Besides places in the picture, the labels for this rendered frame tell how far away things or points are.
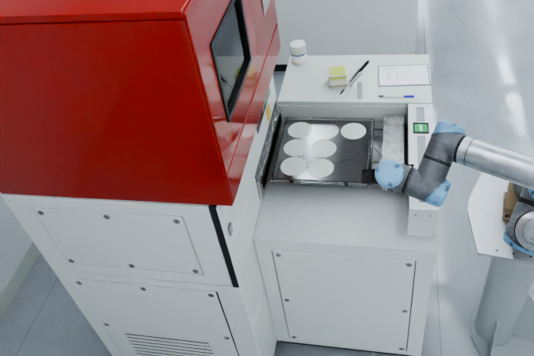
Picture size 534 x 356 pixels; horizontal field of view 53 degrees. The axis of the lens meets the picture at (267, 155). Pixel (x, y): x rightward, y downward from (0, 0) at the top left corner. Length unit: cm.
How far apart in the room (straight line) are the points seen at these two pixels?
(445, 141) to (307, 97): 92
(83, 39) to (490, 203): 144
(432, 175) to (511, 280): 89
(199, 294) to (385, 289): 68
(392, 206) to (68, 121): 114
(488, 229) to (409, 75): 75
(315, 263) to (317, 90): 74
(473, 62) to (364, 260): 254
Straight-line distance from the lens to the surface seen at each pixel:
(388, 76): 232
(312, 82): 231
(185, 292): 191
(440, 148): 144
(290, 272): 203
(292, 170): 200
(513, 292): 229
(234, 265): 171
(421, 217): 182
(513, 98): 389
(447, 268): 284
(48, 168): 162
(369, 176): 165
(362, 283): 203
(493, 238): 193
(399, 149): 210
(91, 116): 139
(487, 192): 206
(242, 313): 194
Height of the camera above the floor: 230
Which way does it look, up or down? 43 degrees down
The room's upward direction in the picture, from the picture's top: 10 degrees counter-clockwise
